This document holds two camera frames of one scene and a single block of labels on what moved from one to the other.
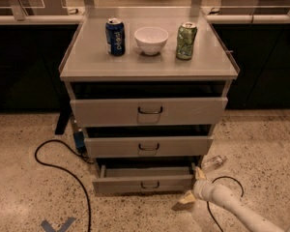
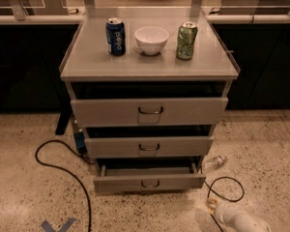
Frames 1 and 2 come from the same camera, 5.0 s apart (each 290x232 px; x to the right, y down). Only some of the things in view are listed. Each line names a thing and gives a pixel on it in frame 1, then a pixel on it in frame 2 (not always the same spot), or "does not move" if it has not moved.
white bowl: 151,40 does not move
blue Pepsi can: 115,37 does not move
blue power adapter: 80,140 does not move
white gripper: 201,188 → 222,211
